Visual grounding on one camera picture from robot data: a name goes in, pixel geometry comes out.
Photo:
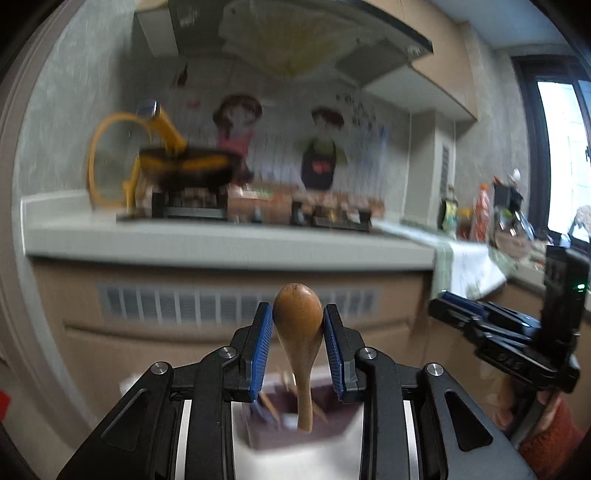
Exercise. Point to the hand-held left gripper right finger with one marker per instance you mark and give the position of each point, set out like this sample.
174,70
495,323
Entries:
333,355

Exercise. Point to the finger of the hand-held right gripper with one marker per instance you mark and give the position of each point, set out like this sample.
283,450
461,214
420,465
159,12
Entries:
445,311
461,302

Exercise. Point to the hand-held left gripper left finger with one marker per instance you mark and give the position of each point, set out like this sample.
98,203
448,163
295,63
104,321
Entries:
262,350

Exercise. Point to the wooden spoon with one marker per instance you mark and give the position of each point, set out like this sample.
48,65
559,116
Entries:
298,314

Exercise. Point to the wooden chopstick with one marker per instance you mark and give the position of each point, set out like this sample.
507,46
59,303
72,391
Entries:
270,407

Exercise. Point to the purple utensil holder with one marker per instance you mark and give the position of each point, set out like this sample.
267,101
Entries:
332,424

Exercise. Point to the person's right forearm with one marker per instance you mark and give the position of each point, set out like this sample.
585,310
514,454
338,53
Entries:
554,443

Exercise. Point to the person's right hand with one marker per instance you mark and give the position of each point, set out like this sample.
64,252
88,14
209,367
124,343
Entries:
515,401

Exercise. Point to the green and white cloth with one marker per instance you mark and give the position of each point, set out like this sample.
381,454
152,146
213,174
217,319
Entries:
471,272

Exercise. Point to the grey vent grille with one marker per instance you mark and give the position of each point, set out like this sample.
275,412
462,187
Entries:
184,302

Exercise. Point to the red sauce bottle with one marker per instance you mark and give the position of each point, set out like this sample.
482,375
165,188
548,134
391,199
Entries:
481,212

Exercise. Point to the dark bottle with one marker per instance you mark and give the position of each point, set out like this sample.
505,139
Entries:
449,210

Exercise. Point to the grey kitchen counter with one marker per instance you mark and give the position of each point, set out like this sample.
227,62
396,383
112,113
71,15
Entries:
231,249

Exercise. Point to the black holder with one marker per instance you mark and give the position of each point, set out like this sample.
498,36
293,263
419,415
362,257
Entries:
505,196

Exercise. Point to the wooden kitchen cabinet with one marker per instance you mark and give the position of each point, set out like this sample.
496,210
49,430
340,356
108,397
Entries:
138,346

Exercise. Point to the black gas stove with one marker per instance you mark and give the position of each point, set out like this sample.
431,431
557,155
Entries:
194,212

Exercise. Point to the window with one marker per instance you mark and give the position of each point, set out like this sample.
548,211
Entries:
563,152

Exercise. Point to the red thing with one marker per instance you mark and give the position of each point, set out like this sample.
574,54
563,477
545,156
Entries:
3,404

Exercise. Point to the range hood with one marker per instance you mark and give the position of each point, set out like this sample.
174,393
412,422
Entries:
295,41

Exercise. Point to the white wall vent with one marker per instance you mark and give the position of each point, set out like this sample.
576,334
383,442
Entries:
445,168

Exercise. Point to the wall poster with cartoon figures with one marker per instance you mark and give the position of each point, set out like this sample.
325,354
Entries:
277,138

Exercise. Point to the wooden wall cabinet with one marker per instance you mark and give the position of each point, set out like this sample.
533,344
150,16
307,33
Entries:
438,83

